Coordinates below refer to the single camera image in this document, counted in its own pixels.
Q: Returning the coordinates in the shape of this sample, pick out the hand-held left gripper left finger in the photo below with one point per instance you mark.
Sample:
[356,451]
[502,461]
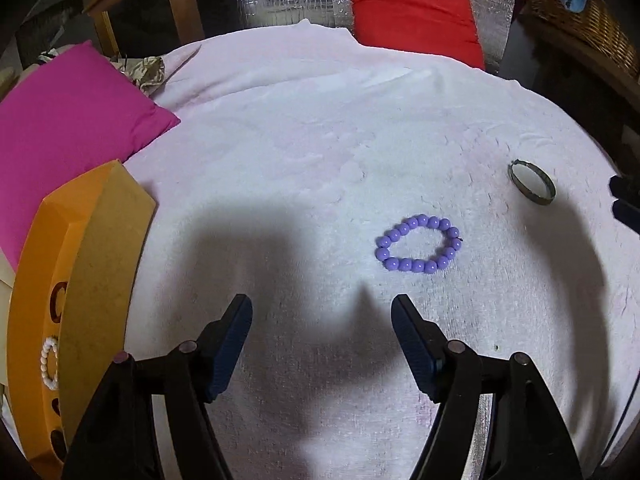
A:
[227,355]

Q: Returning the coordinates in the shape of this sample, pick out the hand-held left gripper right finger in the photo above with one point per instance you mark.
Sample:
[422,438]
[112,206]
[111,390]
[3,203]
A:
[415,350]

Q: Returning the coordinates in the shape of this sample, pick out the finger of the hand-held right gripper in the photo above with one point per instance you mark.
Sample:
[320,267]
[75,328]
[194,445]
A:
[629,216]
[625,186]

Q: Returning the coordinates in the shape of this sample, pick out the silver bangle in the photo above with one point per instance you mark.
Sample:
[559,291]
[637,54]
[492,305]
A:
[520,188]

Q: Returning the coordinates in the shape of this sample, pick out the orange jewelry box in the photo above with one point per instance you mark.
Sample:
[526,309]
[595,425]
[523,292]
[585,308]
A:
[110,260]

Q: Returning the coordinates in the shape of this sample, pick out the wicker basket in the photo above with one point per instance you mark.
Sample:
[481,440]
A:
[600,25]

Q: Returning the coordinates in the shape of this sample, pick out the white towel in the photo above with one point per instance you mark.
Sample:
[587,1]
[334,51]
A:
[310,150]

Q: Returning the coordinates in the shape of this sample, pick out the red cushion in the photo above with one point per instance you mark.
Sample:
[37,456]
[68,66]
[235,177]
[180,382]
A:
[415,15]

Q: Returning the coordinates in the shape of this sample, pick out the pink cushion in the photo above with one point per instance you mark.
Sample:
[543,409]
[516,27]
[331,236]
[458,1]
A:
[65,125]

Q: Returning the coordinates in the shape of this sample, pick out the gold crumpled cloth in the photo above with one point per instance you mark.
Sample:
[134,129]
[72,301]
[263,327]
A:
[145,67]

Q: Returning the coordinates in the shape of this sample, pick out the wooden cabinet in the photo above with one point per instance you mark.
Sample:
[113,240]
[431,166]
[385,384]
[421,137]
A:
[140,10]

